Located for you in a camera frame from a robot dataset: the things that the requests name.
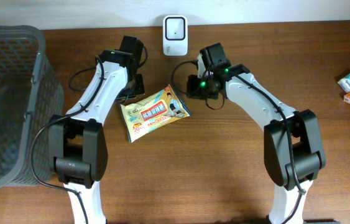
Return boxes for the yellow chips bag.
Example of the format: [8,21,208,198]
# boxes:
[120,85,191,142]

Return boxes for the white barcode scanner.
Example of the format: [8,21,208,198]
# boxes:
[162,15,188,57]

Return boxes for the grey plastic basket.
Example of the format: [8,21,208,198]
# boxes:
[0,26,64,188]

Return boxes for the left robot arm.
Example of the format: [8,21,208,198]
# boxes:
[48,35,147,223]

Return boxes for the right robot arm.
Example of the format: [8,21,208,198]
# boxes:
[187,43,326,223]

